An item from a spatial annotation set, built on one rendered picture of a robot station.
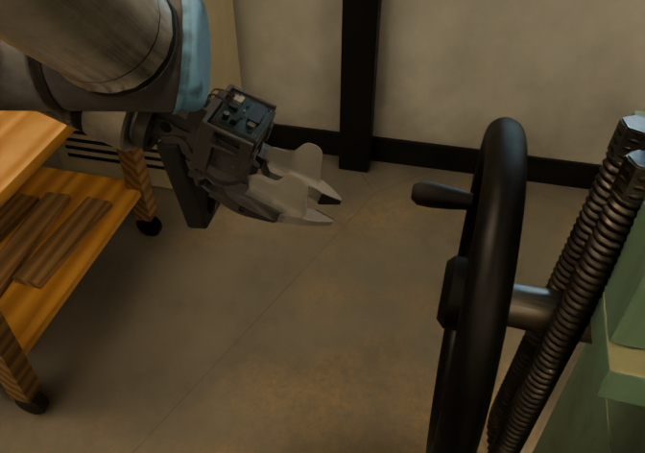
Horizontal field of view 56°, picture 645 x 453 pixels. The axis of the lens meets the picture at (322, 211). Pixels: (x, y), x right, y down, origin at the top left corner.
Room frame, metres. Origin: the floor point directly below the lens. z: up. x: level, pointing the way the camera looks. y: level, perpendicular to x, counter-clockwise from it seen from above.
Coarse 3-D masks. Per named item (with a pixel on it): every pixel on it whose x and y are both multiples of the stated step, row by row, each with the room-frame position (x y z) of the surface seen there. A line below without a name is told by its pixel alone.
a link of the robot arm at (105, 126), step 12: (84, 120) 0.48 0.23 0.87; (96, 120) 0.48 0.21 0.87; (108, 120) 0.48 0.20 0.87; (120, 120) 0.48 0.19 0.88; (132, 120) 0.49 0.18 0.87; (84, 132) 0.49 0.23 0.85; (96, 132) 0.48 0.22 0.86; (108, 132) 0.48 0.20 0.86; (120, 132) 0.47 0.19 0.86; (108, 144) 0.49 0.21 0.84; (120, 144) 0.48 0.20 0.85
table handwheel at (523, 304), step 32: (512, 128) 0.35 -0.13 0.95; (480, 160) 0.43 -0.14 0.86; (512, 160) 0.31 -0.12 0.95; (480, 192) 0.30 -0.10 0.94; (512, 192) 0.28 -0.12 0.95; (480, 224) 0.27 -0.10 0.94; (512, 224) 0.26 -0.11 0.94; (480, 256) 0.25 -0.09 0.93; (512, 256) 0.25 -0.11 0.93; (448, 288) 0.31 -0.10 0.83; (480, 288) 0.23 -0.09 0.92; (512, 288) 0.23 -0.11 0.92; (544, 288) 0.31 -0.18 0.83; (448, 320) 0.29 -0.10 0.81; (480, 320) 0.22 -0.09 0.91; (512, 320) 0.29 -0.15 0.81; (544, 320) 0.29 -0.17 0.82; (448, 352) 0.35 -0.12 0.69; (480, 352) 0.21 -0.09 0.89; (448, 384) 0.20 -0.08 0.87; (480, 384) 0.20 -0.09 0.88; (448, 416) 0.19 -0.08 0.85; (480, 416) 0.19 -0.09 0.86; (448, 448) 0.18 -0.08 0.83
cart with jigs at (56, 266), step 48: (0, 144) 0.93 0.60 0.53; (48, 144) 0.93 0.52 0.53; (0, 192) 0.79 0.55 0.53; (48, 192) 1.18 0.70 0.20; (96, 192) 1.21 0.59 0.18; (144, 192) 1.22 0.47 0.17; (0, 240) 1.02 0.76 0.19; (48, 240) 1.01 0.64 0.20; (96, 240) 1.03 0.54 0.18; (0, 288) 0.86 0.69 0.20; (48, 288) 0.88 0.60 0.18; (0, 336) 0.68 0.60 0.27
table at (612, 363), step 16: (592, 320) 0.27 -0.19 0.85; (592, 336) 0.25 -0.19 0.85; (608, 336) 0.24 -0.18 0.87; (608, 352) 0.22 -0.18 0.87; (624, 352) 0.22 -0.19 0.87; (640, 352) 0.22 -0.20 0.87; (608, 368) 0.21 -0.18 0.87; (624, 368) 0.21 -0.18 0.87; (640, 368) 0.21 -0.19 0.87; (608, 384) 0.21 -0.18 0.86; (624, 384) 0.21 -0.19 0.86; (640, 384) 0.20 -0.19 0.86; (624, 400) 0.20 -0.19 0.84; (640, 400) 0.20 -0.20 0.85
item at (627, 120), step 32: (640, 128) 0.32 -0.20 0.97; (608, 160) 0.32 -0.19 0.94; (640, 160) 0.29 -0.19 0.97; (608, 192) 0.32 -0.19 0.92; (640, 192) 0.28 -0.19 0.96; (576, 224) 0.33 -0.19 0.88; (608, 224) 0.28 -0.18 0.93; (576, 256) 0.31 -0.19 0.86; (608, 256) 0.27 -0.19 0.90; (576, 288) 0.28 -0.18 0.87; (576, 320) 0.27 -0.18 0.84; (544, 352) 0.27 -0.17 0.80; (512, 384) 0.31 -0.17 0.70; (544, 384) 0.26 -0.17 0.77; (512, 416) 0.27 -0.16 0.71; (512, 448) 0.26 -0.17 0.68
